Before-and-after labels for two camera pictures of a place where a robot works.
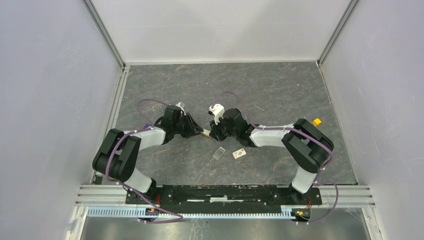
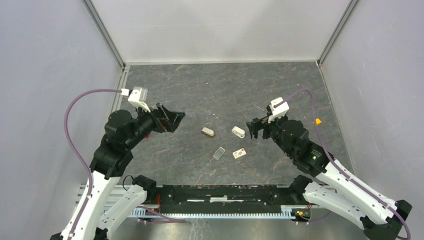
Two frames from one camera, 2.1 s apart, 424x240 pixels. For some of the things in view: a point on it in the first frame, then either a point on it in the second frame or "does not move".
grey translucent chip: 218,154 does not move
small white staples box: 239,153 does not move
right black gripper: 215,130 -> 256,124
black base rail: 226,198 does not move
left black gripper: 193,128 -> 162,123
